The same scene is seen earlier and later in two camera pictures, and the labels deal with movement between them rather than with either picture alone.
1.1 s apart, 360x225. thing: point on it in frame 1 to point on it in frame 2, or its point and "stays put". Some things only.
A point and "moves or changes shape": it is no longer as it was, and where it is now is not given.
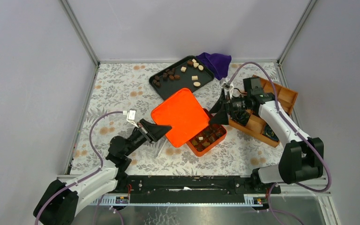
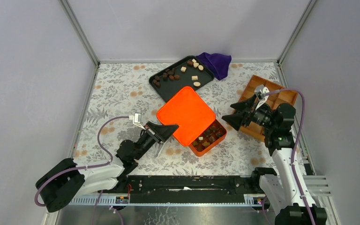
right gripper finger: [221, 103] to [245, 104]
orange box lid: [181, 110] moves or changes shape
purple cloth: [219, 63] stays put
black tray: [189, 73] stays put
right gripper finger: [221, 117] to [235, 120]
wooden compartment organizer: [286, 97] stays put
